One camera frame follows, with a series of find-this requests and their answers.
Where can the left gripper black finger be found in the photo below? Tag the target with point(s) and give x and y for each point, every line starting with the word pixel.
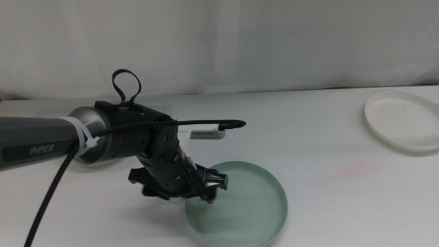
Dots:
pixel 210 197
pixel 154 193

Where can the white shallow plastic bowl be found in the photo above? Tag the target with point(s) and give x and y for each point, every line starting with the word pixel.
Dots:
pixel 401 120

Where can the pale green shallow plastic bowl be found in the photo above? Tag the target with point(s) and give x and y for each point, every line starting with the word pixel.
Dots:
pixel 247 212

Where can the left grey black Piper arm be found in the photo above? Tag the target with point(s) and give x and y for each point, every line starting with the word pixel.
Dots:
pixel 27 133

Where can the white fabric backdrop curtain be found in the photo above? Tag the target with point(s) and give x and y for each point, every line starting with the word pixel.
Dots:
pixel 240 44

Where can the white zip tie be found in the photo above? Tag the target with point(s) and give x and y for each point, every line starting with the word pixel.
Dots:
pixel 80 132

